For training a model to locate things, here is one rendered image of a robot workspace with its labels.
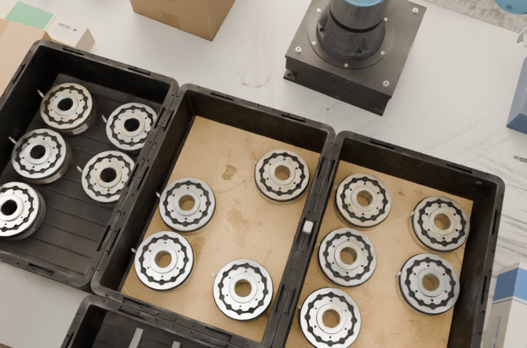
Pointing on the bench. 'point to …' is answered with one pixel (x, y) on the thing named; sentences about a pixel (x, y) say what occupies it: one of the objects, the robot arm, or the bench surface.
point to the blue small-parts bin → (518, 110)
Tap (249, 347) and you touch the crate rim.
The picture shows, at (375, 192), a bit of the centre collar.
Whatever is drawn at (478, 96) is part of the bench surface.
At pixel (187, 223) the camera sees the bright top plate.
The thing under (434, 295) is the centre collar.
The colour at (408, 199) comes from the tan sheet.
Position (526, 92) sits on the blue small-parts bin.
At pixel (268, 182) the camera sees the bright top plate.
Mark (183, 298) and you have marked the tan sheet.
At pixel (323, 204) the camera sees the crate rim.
